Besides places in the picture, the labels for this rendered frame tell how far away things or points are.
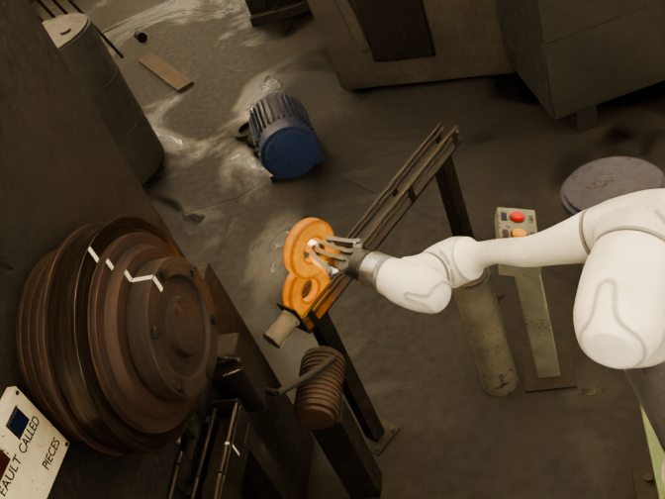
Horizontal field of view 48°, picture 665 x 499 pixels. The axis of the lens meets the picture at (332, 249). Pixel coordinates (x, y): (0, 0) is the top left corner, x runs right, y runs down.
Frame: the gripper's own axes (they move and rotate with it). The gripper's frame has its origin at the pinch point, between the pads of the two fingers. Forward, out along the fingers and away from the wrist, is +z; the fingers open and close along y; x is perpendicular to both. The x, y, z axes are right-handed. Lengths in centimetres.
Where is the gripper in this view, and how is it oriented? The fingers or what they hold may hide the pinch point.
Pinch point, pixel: (307, 244)
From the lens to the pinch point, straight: 189.1
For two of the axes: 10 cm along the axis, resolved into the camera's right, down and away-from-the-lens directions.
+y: 6.2, -6.5, 4.3
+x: -2.8, -7.0, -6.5
